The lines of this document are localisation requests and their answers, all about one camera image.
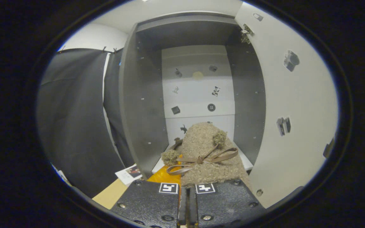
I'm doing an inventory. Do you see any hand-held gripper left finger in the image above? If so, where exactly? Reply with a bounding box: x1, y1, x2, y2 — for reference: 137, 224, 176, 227
110, 154, 187, 228

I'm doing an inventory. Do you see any brown fuzzy slipper shoe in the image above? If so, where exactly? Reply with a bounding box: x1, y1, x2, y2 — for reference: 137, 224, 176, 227
161, 122, 253, 190

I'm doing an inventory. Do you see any stack of books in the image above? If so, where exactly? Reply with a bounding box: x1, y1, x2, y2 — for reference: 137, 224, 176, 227
115, 164, 143, 185

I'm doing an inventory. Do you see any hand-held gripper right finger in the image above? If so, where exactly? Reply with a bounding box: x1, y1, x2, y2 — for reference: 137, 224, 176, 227
187, 179, 267, 228

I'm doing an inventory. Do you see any black backdrop cloth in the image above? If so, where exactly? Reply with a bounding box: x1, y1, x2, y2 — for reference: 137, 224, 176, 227
37, 47, 135, 198

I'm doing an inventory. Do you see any grey shoe cabinet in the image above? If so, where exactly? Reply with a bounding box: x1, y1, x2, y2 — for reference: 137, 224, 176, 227
119, 12, 267, 178

